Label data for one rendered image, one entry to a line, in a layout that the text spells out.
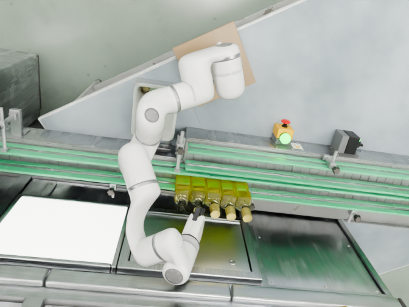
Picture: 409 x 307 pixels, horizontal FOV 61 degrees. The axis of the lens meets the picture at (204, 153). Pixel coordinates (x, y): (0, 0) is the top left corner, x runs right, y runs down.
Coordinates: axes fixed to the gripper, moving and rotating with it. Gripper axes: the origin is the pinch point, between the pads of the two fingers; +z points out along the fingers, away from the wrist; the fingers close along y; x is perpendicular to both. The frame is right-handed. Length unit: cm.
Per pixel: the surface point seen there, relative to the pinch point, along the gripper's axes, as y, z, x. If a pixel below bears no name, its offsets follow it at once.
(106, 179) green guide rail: -3.9, 13.7, 39.9
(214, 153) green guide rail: 13.4, 23.8, 1.4
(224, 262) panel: -12.9, -3.3, -12.1
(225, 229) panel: -12.9, 14.8, -9.4
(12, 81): 13, 50, 109
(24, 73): 14, 64, 113
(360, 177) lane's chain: 8, 47, -60
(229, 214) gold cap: 0.8, 5.2, -9.8
